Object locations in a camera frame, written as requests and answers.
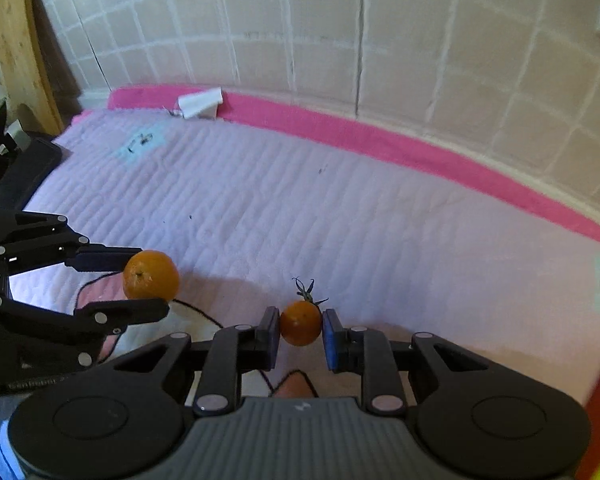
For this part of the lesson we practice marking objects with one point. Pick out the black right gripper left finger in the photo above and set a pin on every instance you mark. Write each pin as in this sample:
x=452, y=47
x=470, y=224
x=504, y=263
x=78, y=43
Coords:
x=234, y=351

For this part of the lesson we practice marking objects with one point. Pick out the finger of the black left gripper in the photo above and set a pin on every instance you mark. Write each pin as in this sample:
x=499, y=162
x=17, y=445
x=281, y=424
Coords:
x=100, y=258
x=115, y=316

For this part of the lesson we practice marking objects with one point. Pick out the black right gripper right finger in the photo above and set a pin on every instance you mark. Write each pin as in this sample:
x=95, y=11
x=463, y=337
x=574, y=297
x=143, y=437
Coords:
x=368, y=354

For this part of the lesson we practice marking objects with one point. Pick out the orange mandarin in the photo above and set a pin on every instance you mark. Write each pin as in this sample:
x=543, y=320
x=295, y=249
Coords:
x=151, y=275

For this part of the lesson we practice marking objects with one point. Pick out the small cherry tomato with stem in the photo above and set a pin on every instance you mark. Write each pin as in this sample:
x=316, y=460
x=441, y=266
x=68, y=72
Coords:
x=301, y=322

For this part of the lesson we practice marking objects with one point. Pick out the pink quilted mat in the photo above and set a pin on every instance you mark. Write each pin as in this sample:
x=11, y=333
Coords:
x=490, y=298

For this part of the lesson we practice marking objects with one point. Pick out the wooden board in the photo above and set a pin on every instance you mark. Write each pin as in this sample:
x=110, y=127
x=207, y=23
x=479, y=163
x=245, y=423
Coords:
x=35, y=77

